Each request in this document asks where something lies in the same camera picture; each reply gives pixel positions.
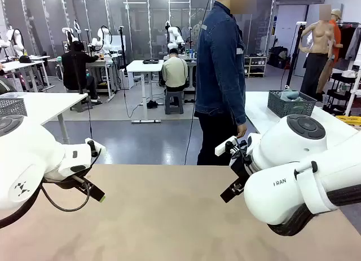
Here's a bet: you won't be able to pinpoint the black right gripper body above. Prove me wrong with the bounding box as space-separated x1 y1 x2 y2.
228 140 253 186

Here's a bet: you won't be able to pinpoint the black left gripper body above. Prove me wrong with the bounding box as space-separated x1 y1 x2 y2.
42 174 93 189

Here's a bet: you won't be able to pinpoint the denim sleeved right forearm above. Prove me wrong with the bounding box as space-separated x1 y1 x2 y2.
230 83 248 126

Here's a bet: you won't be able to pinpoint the dark grey plastic basket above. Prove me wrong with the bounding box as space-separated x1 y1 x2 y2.
267 89 318 118

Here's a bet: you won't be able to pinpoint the grey mesh basket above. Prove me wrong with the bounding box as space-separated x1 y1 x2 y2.
0 98 28 118

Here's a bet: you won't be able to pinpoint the person's right hand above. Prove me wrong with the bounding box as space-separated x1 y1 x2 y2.
236 122 248 139

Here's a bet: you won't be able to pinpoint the white side table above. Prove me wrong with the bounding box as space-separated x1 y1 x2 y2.
0 91 89 145
244 91 361 149

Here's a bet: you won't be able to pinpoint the blue grey towel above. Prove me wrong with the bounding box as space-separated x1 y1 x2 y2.
275 85 303 101

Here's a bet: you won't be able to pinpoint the grey step stool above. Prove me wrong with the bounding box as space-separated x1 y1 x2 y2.
164 90 185 116

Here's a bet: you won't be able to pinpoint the person in denim jacket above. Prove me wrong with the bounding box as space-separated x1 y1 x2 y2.
193 0 249 166

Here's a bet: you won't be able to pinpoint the white shoe rack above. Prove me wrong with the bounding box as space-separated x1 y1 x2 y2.
243 55 268 78

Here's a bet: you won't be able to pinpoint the clear plastic tray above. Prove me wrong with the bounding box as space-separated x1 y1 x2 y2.
0 92 27 100

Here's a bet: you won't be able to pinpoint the person in dark striped jacket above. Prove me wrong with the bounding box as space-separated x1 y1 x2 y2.
0 63 17 95

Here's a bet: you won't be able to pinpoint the seated person in beige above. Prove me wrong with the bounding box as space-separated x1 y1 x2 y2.
161 48 189 93

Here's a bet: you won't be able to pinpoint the black bags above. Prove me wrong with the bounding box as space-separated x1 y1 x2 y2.
268 46 291 69

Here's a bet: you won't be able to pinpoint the seated person in black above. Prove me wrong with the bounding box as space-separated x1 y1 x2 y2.
60 40 103 105

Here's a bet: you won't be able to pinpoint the yellow plastic crate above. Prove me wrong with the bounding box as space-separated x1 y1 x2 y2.
335 115 361 130

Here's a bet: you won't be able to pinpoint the black shelf cart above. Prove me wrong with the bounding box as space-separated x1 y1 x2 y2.
323 72 361 117

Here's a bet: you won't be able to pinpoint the white background desk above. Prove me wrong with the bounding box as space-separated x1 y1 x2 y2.
0 55 56 93
84 54 119 103

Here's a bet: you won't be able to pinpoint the white standing desk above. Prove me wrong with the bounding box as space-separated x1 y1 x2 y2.
126 59 165 124

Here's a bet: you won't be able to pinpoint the tan mannequin black trousers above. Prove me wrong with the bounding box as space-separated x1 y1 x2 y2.
298 4 337 100

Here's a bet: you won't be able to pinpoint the mannequin orange shirt hat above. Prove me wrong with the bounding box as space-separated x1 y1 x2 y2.
317 8 344 95

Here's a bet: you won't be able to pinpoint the hanging clothes on rack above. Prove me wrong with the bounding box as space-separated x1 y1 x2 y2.
337 21 361 61

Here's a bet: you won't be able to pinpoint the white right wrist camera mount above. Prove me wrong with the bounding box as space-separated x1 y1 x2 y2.
214 136 238 157

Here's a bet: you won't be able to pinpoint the black left arm cable sleeve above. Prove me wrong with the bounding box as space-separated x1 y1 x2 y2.
0 182 91 231

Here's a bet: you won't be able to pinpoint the black arm cable sleeve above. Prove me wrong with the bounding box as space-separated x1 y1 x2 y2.
0 182 91 231
266 184 361 237

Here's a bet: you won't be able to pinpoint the black right arm cable sleeve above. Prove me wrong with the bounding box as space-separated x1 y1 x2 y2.
266 184 361 237

